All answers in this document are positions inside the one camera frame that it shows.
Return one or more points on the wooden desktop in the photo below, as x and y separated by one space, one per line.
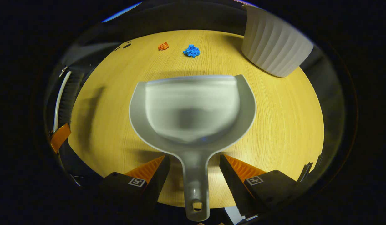
118 109

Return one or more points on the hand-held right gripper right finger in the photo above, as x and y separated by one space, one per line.
233 184

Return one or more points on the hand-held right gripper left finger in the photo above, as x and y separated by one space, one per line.
158 181

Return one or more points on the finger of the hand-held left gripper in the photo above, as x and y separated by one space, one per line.
60 137

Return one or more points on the small white broom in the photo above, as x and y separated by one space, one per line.
68 97

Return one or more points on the white dustpan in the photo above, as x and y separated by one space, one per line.
193 106

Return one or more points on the blue paper ball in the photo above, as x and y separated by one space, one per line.
191 51

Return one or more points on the orange paper ball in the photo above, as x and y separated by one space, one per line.
163 46

